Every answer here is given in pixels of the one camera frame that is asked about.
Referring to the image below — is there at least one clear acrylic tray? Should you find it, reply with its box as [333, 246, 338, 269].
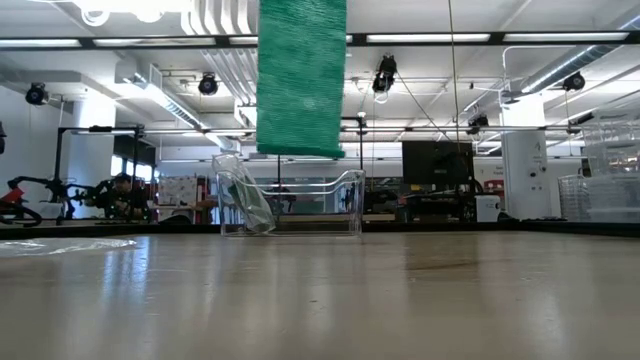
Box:
[214, 168, 367, 238]

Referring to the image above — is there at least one teal green bandage strip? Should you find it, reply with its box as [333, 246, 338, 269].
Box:
[255, 0, 348, 159]

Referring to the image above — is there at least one black monitor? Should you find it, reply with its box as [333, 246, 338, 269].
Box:
[402, 140, 475, 194]

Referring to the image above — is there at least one white background box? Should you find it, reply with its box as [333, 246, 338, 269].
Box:
[474, 194, 502, 224]

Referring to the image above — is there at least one person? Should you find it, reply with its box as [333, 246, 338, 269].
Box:
[89, 172, 151, 222]

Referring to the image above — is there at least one clear plastic container stack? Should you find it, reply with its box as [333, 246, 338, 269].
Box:
[557, 119, 640, 224]

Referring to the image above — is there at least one red black background robot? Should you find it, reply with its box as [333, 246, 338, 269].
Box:
[0, 174, 99, 227]

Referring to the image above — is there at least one black background station frame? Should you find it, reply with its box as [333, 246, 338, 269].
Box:
[276, 115, 365, 224]
[52, 124, 146, 204]

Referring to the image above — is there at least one black ceiling-hung camera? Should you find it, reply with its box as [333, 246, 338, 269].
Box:
[24, 82, 50, 106]
[198, 73, 220, 96]
[372, 53, 399, 94]
[562, 71, 586, 93]
[467, 113, 490, 136]

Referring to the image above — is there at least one thin hanging cable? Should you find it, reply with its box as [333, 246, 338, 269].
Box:
[447, 0, 461, 151]

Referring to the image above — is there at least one silver ceiling duct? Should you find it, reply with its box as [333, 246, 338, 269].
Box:
[509, 14, 640, 96]

